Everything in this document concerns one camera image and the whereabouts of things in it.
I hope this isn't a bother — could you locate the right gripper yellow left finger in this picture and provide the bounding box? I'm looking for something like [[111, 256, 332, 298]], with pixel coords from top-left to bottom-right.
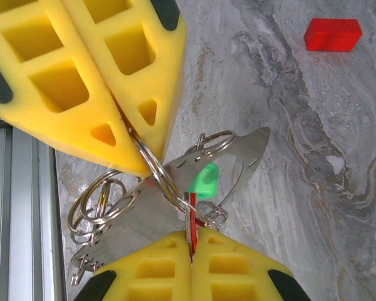
[[73, 231, 192, 301]]

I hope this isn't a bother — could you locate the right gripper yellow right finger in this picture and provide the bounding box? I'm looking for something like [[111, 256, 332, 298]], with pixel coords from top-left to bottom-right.
[[191, 228, 311, 301]]

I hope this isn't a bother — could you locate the key with red cap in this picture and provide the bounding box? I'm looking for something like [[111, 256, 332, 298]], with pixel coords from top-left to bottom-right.
[[183, 191, 207, 261]]

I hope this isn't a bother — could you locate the key with green cap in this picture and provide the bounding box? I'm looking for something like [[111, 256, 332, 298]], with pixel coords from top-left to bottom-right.
[[187, 162, 221, 201]]

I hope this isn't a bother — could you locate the large steel split keyring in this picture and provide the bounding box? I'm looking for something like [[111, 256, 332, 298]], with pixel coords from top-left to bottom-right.
[[130, 125, 181, 204]]

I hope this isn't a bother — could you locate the steel plate with small rings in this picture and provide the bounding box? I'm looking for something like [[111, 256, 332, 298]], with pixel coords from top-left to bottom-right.
[[67, 127, 272, 285]]

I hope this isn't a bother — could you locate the plain red block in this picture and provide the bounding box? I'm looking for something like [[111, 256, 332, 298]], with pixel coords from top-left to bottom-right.
[[303, 18, 363, 53]]

